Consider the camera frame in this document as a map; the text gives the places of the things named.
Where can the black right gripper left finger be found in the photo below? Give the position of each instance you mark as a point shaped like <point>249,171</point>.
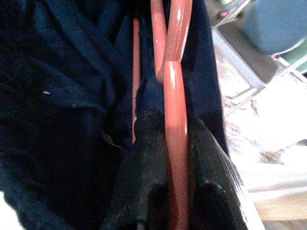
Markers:
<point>148,155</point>

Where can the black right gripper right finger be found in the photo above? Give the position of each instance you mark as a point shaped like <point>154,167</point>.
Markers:
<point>208,172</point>

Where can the salmon red clothes hanger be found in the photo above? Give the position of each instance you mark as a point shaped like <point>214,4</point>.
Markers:
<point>176,119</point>

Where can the dark navy garment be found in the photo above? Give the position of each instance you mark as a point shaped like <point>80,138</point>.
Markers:
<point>60,95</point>

